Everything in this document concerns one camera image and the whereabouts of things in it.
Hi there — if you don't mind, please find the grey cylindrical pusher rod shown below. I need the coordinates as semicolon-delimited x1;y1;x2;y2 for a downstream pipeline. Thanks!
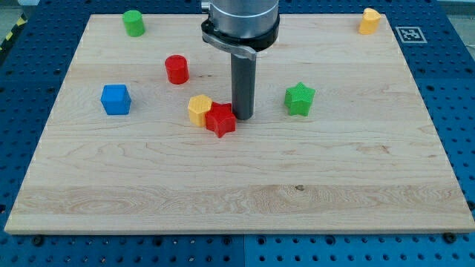
231;54;256;120

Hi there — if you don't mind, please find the green star block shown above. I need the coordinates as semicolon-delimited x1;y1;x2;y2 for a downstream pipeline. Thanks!
284;82;315;116

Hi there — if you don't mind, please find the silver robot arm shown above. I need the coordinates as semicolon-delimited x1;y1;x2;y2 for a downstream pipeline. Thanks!
201;0;280;120

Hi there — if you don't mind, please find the red star block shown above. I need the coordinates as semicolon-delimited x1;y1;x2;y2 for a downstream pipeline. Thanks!
205;102;237;138

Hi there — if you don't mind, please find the yellow hexagon block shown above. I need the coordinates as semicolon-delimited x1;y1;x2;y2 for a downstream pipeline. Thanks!
188;94;212;127

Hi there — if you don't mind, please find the red cylinder block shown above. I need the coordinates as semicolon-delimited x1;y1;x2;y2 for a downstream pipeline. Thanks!
165;55;189;85

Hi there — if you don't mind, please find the light wooden board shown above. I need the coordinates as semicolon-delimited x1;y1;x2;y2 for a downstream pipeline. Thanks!
5;14;474;235

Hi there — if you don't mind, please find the green cylinder block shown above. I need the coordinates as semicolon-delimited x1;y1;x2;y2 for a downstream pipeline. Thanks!
122;10;145;37

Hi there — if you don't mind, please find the blue cube block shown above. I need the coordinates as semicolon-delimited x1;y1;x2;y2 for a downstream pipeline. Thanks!
100;85;131;115

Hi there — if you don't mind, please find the yellow heart block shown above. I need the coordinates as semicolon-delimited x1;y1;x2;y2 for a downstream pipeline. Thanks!
358;7;381;35

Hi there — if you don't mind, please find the white fiducial marker tag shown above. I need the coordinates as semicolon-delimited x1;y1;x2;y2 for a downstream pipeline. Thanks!
396;26;427;44

